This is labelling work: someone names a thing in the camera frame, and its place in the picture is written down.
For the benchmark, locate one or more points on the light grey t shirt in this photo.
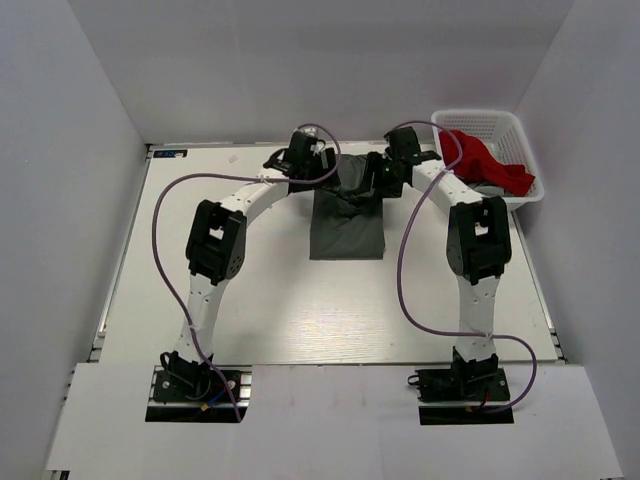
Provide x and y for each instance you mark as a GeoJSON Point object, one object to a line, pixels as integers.
{"type": "Point", "coordinates": [488, 189]}

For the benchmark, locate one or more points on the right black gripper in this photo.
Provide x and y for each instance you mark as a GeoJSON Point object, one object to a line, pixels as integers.
{"type": "Point", "coordinates": [375, 163]}

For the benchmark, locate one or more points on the dark grey t shirt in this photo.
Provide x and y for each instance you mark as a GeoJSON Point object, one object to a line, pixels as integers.
{"type": "Point", "coordinates": [347, 222]}

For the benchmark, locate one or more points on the white plastic laundry basket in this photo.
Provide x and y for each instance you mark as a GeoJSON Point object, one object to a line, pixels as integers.
{"type": "Point", "coordinates": [503, 134]}

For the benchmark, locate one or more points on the red t shirt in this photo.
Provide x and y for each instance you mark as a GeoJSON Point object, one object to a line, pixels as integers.
{"type": "Point", "coordinates": [477, 165]}

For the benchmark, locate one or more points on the blue table label sticker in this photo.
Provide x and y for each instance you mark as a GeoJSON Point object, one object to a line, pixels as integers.
{"type": "Point", "coordinates": [170, 153]}

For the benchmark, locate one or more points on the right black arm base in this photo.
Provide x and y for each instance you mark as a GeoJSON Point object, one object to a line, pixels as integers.
{"type": "Point", "coordinates": [445, 400]}

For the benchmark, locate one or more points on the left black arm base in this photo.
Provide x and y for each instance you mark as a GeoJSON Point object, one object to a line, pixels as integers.
{"type": "Point", "coordinates": [190, 392]}

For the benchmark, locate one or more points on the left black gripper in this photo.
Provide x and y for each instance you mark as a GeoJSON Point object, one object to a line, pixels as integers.
{"type": "Point", "coordinates": [329, 155]}

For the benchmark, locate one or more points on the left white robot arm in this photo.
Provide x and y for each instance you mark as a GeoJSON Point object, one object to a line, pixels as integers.
{"type": "Point", "coordinates": [216, 244]}

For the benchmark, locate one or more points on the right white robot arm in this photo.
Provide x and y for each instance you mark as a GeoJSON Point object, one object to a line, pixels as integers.
{"type": "Point", "coordinates": [478, 244]}

